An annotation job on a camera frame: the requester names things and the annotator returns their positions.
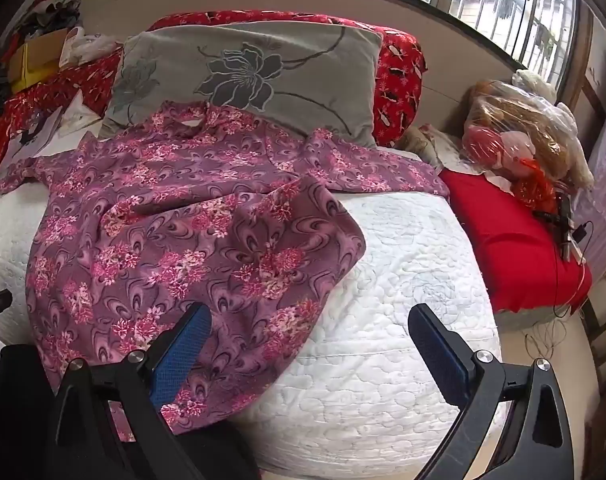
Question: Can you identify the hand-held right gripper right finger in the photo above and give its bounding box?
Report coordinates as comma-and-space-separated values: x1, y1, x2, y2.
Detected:
408, 303, 576, 480

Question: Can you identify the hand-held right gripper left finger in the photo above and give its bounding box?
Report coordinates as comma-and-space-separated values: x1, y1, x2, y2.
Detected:
46, 302, 214, 480

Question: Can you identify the purple floral shirt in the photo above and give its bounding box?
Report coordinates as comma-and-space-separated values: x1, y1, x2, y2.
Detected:
0, 101, 451, 436

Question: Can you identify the pile of clothes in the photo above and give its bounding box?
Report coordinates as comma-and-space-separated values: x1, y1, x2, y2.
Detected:
0, 0, 84, 43

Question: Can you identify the white quilted bed cover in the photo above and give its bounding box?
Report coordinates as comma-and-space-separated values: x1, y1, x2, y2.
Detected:
0, 110, 504, 466

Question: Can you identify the plain red cloth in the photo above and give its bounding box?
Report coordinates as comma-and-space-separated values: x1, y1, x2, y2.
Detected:
440, 167, 594, 313

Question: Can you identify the white printed paper bag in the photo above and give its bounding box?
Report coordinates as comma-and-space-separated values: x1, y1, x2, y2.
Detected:
0, 92, 102, 166

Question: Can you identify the black device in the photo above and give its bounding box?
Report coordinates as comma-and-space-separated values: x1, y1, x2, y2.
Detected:
533, 192, 591, 262

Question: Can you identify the beige cloth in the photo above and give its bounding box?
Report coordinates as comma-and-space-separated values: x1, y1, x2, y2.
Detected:
398, 125, 470, 171

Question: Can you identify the red printed blanket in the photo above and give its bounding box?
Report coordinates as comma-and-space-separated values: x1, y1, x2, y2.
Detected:
0, 52, 124, 181

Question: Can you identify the clear bag of plush toys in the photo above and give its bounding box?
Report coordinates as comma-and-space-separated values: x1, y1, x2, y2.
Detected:
463, 80, 581, 211

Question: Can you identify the yellow cardboard box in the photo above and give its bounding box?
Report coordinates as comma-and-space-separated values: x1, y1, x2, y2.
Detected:
8, 27, 76, 94

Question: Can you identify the cream plush toy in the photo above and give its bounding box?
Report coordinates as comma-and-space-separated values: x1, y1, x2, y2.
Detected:
512, 67, 594, 190

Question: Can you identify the white plastic bag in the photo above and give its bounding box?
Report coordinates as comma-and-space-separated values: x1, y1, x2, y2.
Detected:
58, 27, 122, 68

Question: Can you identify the red printed pillow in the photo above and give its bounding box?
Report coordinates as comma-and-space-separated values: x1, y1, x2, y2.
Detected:
148, 9, 428, 148

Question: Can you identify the grey-green cloth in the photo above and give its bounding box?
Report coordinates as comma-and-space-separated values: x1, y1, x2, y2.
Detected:
99, 24, 384, 148

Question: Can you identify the thin cable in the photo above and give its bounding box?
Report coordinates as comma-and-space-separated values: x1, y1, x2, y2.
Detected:
525, 220, 592, 357

